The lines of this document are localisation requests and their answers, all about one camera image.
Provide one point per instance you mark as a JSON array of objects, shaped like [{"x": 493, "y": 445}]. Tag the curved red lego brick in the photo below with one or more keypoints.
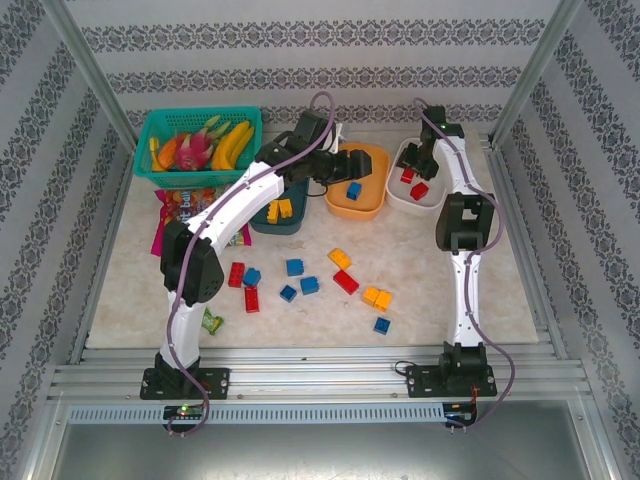
[{"x": 408, "y": 175}]

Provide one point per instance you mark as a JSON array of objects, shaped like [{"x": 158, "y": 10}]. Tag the blue lego brick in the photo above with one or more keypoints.
[
  {"x": 382, "y": 325},
  {"x": 295, "y": 266},
  {"x": 288, "y": 292},
  {"x": 354, "y": 190},
  {"x": 251, "y": 276},
  {"x": 310, "y": 285}
]

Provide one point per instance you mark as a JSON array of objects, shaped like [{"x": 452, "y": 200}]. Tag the orange-yellow lego brick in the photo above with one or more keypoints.
[
  {"x": 285, "y": 207},
  {"x": 370, "y": 296}
]

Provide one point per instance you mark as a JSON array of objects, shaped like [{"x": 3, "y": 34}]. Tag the long yellow lego brick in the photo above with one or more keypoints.
[{"x": 272, "y": 212}]

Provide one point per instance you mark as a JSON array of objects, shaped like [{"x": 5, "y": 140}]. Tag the long red lego brick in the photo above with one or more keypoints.
[
  {"x": 252, "y": 300},
  {"x": 236, "y": 274},
  {"x": 346, "y": 282}
]

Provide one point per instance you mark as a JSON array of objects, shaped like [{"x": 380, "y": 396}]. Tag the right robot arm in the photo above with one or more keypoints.
[{"x": 465, "y": 300}]

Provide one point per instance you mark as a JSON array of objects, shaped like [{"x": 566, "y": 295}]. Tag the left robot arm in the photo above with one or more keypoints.
[{"x": 240, "y": 205}]

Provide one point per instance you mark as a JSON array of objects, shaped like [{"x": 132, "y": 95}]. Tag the orange plastic container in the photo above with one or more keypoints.
[{"x": 357, "y": 210}]

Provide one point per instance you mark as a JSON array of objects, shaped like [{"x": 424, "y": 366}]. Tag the white plastic container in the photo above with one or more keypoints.
[{"x": 400, "y": 197}]

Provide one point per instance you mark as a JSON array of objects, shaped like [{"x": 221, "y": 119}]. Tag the dark teal plastic container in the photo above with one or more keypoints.
[{"x": 295, "y": 222}]

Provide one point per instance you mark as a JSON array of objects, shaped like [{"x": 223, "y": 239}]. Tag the yellow toy banana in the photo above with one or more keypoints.
[
  {"x": 245, "y": 137},
  {"x": 224, "y": 152}
]

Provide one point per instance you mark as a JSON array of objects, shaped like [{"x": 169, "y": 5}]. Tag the pink toy dragon fruit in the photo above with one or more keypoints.
[{"x": 192, "y": 152}]

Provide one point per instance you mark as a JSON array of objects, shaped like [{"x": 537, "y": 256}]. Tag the colourful candy bag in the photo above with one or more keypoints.
[{"x": 185, "y": 205}]

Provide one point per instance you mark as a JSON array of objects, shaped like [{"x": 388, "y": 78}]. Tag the orange toy carrot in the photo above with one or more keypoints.
[{"x": 168, "y": 150}]

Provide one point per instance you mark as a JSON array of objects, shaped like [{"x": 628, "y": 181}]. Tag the small yellow toy vegetable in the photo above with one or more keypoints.
[{"x": 154, "y": 152}]

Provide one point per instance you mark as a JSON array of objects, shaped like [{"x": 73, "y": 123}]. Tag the teal plastic basket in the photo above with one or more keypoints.
[{"x": 150, "y": 177}]

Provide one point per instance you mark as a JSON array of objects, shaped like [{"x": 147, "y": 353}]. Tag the green crumpled wrapper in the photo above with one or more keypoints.
[{"x": 214, "y": 321}]

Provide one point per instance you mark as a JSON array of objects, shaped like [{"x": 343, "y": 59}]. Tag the small circuit board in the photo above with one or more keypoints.
[
  {"x": 460, "y": 412},
  {"x": 185, "y": 411}
]

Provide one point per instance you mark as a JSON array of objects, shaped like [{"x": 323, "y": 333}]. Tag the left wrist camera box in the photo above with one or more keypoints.
[{"x": 340, "y": 132}]

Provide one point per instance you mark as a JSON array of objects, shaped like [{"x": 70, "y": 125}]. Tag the aluminium side rail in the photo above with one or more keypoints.
[
  {"x": 520, "y": 240},
  {"x": 112, "y": 225}
]

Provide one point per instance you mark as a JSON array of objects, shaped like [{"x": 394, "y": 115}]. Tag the aluminium frame post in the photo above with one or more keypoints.
[
  {"x": 537, "y": 65},
  {"x": 85, "y": 65}
]

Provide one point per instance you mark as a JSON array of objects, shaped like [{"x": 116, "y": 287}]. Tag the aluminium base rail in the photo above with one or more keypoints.
[{"x": 310, "y": 370}]

